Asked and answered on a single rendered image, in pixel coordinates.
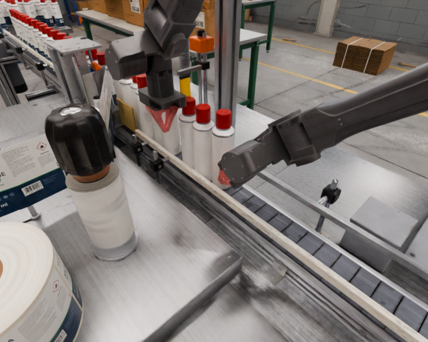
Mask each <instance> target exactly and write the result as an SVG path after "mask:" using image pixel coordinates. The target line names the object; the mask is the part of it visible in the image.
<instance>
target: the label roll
mask: <svg viewBox="0 0 428 342"><path fill-rule="evenodd" d="M83 314H84V304H83V299H82V296H81V293H80V291H79V289H78V287H77V286H76V284H75V282H74V281H73V279H72V277H71V275H70V274H69V272H68V271H67V268H66V267H65V265H64V263H63V262H62V260H61V258H60V257H59V255H58V253H57V251H56V250H55V248H54V247H53V245H52V243H51V241H50V239H49V237H48V236H47V235H46V234H45V233H44V232H43V231H42V230H41V229H39V228H37V227H35V226H33V225H30V224H27V223H19V222H3V223H0V342H75V340H76V338H77V336H78V333H79V330H80V327H81V325H82V320H83Z"/></svg>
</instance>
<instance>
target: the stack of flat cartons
mask: <svg viewBox="0 0 428 342"><path fill-rule="evenodd" d="M396 46H397V43H392V42H384V41H380V40H376V39H366V38H361V37H356V36H352V37H350V38H348V39H346V40H344V41H341V42H338V44H337V47H336V48H337V49H336V53H335V58H334V63H333V65H332V66H335V67H341V68H344V69H350V70H353V71H358V72H362V73H367V74H370V75H375V76H377V75H378V74H379V73H381V72H382V71H384V70H385V69H386V68H388V67H389V65H390V63H391V61H392V57H393V54H394V52H395V48H396Z"/></svg>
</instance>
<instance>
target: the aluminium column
mask: <svg viewBox="0 0 428 342"><path fill-rule="evenodd" d="M241 10H242V0H223V33H222V72H221V0H215V124H216V111H217V110H219V109H220V83H221V108H222V109H228V110H230V111H231V113H232V115H231V126H232V127H233V128H234V129H235V123H236V99H237V85H238V61H239V48H240V23H241Z"/></svg>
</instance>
